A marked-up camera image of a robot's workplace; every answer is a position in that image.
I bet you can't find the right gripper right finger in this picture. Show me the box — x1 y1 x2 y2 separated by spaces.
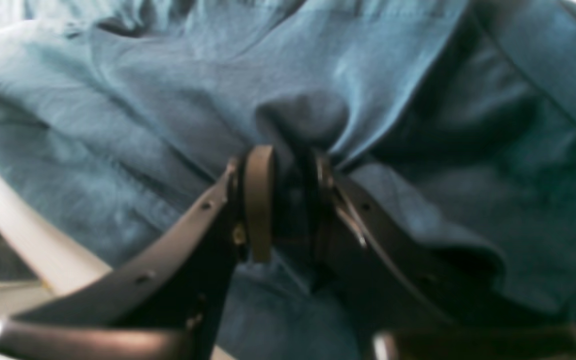
300 150 576 360

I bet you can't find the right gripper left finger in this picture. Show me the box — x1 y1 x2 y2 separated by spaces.
0 145 275 360

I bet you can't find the dark blue T-shirt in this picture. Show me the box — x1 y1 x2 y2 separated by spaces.
0 0 576 360

